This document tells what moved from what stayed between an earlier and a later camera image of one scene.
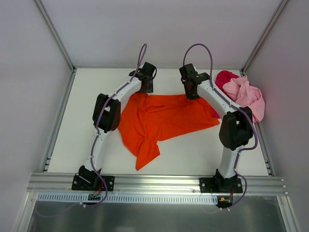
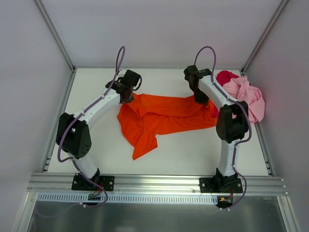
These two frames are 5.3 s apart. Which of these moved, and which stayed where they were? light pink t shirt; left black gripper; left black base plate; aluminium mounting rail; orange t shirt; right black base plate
Moved: orange t shirt; left black gripper
Stayed: aluminium mounting rail; light pink t shirt; right black base plate; left black base plate
